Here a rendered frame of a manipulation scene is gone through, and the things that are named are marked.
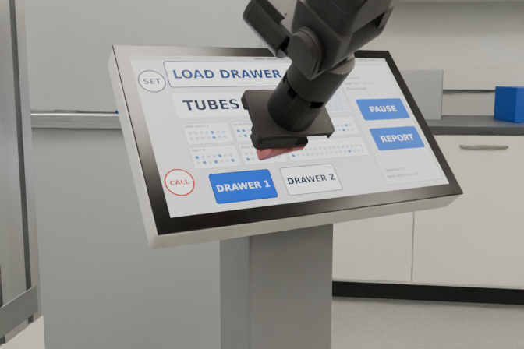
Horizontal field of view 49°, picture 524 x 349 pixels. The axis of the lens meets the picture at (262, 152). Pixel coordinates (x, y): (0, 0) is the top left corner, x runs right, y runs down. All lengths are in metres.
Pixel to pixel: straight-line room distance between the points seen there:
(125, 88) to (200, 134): 0.12
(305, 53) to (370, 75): 0.53
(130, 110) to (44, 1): 0.97
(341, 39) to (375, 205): 0.42
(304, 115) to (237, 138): 0.22
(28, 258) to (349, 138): 0.56
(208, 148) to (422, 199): 0.35
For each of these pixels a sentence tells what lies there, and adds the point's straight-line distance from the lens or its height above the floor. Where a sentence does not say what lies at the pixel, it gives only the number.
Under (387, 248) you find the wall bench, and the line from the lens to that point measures 2.98.
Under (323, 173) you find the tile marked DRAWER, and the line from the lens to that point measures 0.87.
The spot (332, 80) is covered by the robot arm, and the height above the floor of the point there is 1.15.
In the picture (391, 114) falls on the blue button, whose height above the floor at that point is 1.09.
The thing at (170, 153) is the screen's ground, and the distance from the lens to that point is 0.79.
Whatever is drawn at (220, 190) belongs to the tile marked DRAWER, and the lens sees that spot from 0.78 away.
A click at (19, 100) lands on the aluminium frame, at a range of 0.52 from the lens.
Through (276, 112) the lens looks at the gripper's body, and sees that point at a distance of 0.65.
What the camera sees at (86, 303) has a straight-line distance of 1.85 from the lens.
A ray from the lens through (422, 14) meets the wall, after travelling 3.59.
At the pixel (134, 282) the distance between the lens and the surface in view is 1.77.
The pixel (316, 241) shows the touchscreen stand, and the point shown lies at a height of 0.88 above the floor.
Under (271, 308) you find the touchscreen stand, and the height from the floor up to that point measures 0.78.
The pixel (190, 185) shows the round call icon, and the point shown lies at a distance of 0.77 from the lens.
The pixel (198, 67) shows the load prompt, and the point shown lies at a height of 1.17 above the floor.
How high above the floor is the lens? 1.16
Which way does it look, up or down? 8 degrees down
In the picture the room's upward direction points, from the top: straight up
